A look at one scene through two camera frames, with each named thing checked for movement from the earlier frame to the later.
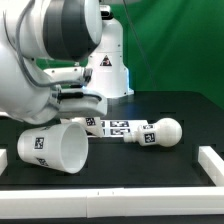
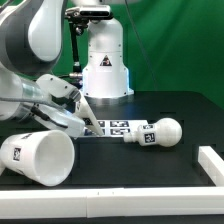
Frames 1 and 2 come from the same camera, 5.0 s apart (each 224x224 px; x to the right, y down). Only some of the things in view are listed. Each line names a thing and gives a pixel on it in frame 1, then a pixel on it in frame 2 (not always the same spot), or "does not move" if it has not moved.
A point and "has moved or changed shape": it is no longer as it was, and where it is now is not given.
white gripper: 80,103 → 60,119
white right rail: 212,165 does not move
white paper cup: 62,146 has moved or changed shape
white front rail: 112,202 does not move
